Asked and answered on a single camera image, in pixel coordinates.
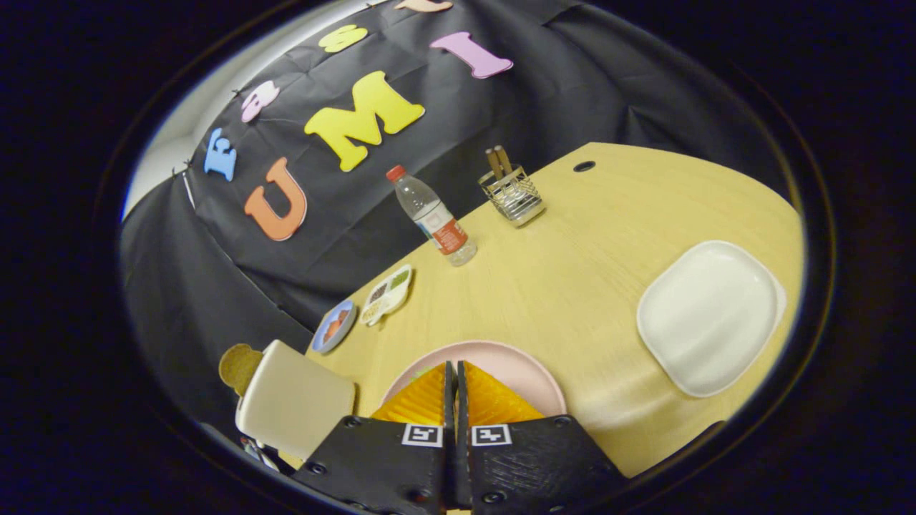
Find metal wire utensil holder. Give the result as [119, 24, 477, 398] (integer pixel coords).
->
[478, 166, 546, 228]

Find brown bread slice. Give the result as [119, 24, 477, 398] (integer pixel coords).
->
[218, 343, 264, 398]

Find red food pieces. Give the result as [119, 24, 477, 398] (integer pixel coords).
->
[323, 309, 351, 343]

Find white divided condiment dish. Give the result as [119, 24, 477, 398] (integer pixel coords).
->
[360, 264, 414, 327]

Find white toaster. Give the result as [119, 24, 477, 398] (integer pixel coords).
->
[235, 340, 356, 462]

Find white square plate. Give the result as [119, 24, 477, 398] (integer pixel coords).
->
[636, 240, 787, 398]

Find small colourful object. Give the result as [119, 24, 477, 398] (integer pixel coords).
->
[240, 436, 276, 473]

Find pink round plate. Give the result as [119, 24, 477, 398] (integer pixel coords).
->
[381, 340, 567, 419]

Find clear water bottle red cap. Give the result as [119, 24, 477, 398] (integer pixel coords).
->
[386, 165, 478, 268]

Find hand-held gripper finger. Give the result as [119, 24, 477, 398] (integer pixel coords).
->
[457, 360, 630, 515]
[290, 360, 459, 515]

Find small blue plate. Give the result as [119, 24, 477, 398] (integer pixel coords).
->
[312, 299, 358, 355]

